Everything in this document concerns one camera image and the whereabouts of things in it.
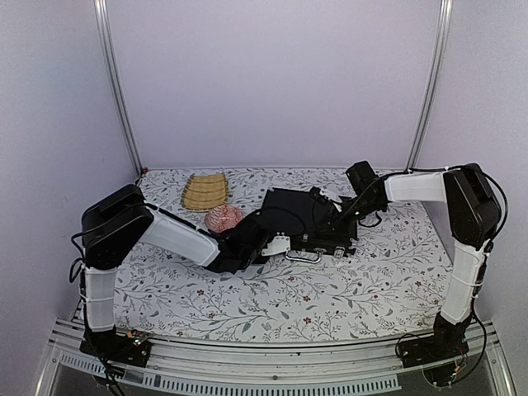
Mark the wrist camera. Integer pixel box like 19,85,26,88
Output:
261,233,291,257
309,186,343,213

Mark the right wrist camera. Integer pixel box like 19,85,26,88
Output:
309,186,343,213

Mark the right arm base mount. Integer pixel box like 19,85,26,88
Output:
395,333,469,368

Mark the woven bamboo tray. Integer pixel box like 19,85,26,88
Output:
181,173,229,212

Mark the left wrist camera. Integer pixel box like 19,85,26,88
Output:
261,233,291,257

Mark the left aluminium frame post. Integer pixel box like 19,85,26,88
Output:
93,0,144,177

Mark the front aluminium rail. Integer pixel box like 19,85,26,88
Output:
35,320,519,395

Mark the black poker set case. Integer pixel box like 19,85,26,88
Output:
248,187,358,263

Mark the aluminium frame post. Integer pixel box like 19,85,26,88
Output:
93,0,144,177
405,0,453,170

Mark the right aluminium frame post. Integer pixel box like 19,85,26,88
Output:
405,0,453,170

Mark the red patterned bowl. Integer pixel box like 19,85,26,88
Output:
205,205,244,234

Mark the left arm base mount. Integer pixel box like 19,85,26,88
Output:
79,329,152,368

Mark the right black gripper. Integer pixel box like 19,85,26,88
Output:
315,196,383,238

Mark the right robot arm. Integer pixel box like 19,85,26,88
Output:
312,161,510,360

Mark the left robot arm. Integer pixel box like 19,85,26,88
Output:
72,184,272,358

